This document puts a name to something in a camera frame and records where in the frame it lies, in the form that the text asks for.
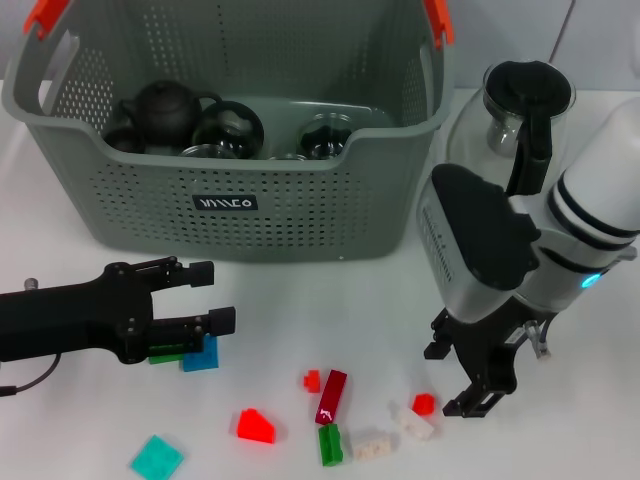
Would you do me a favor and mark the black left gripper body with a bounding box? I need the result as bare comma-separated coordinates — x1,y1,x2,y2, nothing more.
0,262,155,366

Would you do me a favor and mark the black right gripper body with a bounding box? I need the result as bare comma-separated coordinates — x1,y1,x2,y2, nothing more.
433,295,541,396

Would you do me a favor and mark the white toy brick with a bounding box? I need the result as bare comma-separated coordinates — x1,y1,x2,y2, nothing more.
390,402,435,441
349,430,394,460

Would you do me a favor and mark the grey perforated storage bin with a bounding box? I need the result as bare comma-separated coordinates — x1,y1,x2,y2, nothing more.
2,0,455,261

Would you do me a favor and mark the blue toy brick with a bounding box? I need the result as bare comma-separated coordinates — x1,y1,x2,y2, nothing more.
180,335,220,373

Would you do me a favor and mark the red sloped toy brick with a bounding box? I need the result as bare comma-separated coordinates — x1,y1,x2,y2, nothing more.
236,408,277,445

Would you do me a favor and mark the dark red long brick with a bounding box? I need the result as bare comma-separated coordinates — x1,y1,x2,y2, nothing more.
315,368,349,426

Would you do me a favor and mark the teal flat toy plate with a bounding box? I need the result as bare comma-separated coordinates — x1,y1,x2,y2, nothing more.
130,434,185,479

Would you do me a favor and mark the black clay teapot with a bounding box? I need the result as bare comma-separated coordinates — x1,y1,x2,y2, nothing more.
117,79,224,147

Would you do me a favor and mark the glass teapot black lid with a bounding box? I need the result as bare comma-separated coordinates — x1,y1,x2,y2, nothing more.
446,59,577,197

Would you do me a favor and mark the clear network cable plug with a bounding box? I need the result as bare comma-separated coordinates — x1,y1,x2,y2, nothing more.
522,319,555,362

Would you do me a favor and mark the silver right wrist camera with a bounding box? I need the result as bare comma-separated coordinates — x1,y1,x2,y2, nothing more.
417,162,544,325

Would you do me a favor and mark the orange bin handle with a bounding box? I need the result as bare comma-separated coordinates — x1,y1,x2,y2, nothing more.
24,0,455,49

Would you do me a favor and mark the thin grey wall cable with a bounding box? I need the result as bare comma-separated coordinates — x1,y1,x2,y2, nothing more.
548,0,575,64

